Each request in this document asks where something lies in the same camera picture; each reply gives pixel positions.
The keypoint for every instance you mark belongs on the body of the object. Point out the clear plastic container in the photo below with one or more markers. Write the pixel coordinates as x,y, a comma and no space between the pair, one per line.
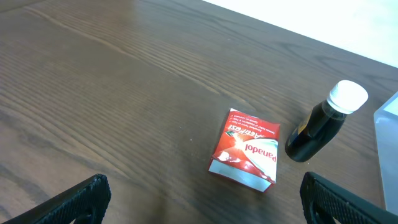
385,121

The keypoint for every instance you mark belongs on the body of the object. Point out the red Panadol box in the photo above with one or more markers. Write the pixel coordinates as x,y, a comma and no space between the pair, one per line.
247,151

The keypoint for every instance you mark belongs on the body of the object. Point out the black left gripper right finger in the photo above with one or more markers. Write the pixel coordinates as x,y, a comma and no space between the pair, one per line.
325,202

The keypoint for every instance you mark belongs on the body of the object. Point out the dark syrup bottle white cap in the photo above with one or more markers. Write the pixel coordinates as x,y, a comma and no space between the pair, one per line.
325,120

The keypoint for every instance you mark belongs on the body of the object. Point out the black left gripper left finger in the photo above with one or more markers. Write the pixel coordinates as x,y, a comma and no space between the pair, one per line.
84,203

